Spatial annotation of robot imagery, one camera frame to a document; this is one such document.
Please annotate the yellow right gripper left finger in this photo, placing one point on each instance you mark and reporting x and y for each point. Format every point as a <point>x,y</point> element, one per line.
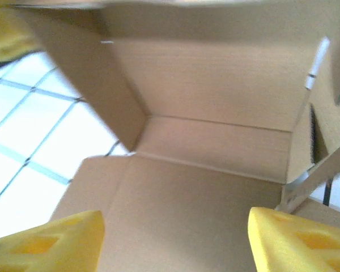
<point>51,246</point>

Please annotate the brown cardboard box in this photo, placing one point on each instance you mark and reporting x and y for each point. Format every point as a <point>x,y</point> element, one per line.
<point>201,85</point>

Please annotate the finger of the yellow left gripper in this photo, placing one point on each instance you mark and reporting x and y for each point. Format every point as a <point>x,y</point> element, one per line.
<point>8,37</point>

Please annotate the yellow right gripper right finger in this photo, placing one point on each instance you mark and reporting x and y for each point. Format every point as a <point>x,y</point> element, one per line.
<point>294,246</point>

